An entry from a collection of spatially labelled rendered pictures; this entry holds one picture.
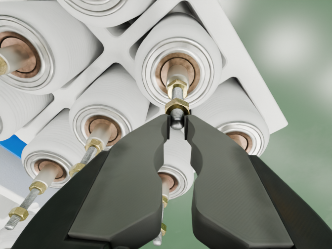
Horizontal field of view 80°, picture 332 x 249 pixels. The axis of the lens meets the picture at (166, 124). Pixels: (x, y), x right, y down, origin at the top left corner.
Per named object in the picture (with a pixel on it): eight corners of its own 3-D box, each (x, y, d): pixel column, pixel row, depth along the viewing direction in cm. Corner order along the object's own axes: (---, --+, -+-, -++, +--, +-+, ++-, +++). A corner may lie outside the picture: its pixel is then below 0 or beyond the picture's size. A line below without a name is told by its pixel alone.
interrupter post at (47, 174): (52, 160, 29) (39, 177, 26) (63, 171, 30) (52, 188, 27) (40, 165, 30) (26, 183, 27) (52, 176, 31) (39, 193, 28)
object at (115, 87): (161, 68, 39) (151, 114, 24) (145, 108, 44) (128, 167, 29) (114, 48, 37) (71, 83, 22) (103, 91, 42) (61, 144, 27)
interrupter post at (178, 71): (176, 89, 22) (176, 102, 19) (161, 73, 21) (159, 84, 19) (193, 75, 21) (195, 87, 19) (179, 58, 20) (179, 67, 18)
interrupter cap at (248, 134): (191, 151, 27) (191, 154, 26) (228, 108, 23) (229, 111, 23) (235, 172, 29) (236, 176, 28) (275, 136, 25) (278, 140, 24)
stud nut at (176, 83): (166, 79, 18) (166, 82, 17) (186, 77, 17) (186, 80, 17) (169, 99, 19) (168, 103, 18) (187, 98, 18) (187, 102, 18)
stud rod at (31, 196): (45, 173, 28) (7, 225, 22) (51, 178, 29) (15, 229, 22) (40, 175, 29) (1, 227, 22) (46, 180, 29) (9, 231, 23)
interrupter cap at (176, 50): (174, 117, 24) (173, 120, 24) (127, 70, 21) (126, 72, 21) (227, 77, 21) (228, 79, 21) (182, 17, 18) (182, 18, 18)
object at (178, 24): (174, 78, 40) (173, 128, 25) (140, 39, 36) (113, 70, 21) (215, 44, 36) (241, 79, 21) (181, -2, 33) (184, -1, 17)
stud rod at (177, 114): (172, 77, 19) (168, 118, 13) (182, 76, 19) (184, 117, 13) (172, 87, 20) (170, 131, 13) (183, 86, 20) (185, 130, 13)
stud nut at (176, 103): (164, 98, 14) (163, 103, 14) (187, 96, 14) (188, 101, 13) (167, 120, 15) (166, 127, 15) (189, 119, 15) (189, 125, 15)
